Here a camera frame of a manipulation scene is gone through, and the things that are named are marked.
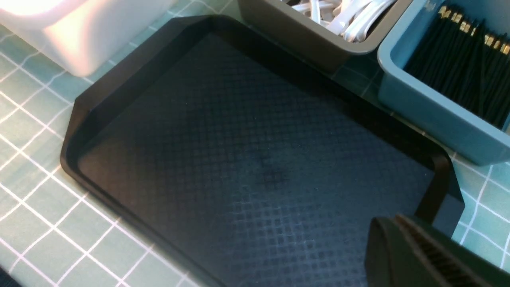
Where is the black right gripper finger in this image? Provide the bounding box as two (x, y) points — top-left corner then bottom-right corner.
(365, 214), (510, 287)

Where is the blue-grey chopstick bin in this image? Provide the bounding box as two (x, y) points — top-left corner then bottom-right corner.
(377, 0), (510, 166)

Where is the black serving tray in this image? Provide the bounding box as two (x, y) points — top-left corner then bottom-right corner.
(61, 15), (465, 287)

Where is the bundle of black chopsticks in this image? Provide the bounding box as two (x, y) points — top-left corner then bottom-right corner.
(404, 3), (509, 129)

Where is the pile of white spoons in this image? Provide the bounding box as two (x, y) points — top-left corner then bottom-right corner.
(284, 0), (394, 43)

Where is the brown-grey spoon bin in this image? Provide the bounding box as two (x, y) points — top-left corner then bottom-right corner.
(238, 0), (411, 73)

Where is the large white plastic tub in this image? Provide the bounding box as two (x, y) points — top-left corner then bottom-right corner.
(0, 0), (175, 77)

